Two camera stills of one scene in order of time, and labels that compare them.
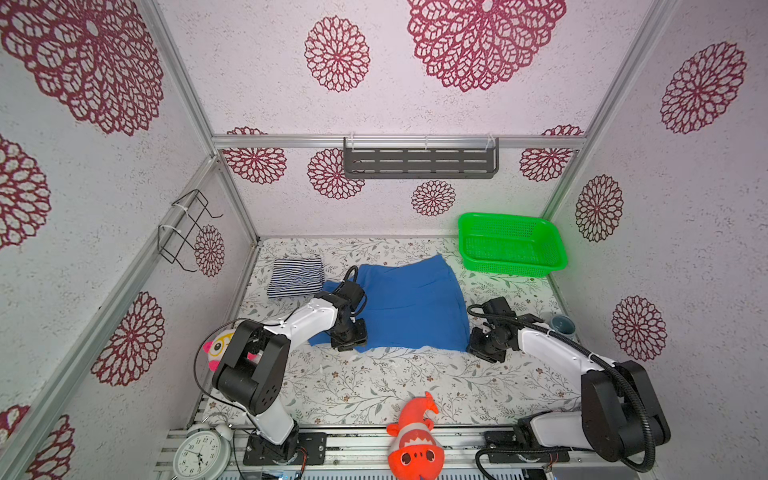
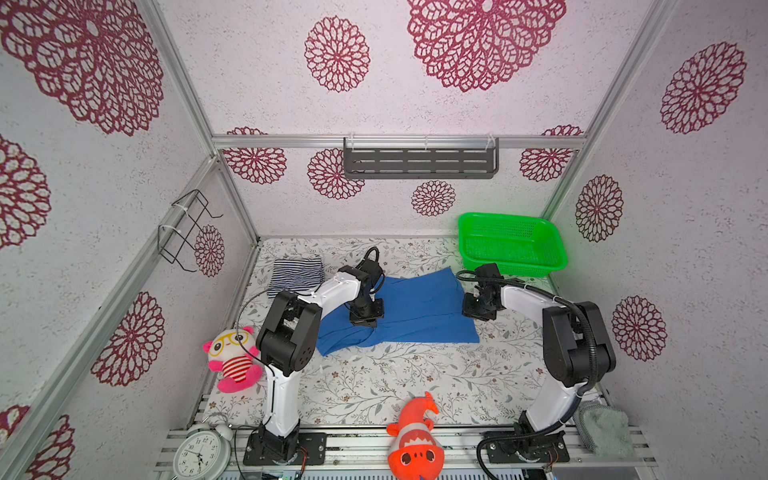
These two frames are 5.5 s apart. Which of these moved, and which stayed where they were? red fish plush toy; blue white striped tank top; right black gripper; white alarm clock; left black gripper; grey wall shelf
Moved: left black gripper; right black gripper
Stayed: grey wall shelf; blue white striped tank top; white alarm clock; red fish plush toy
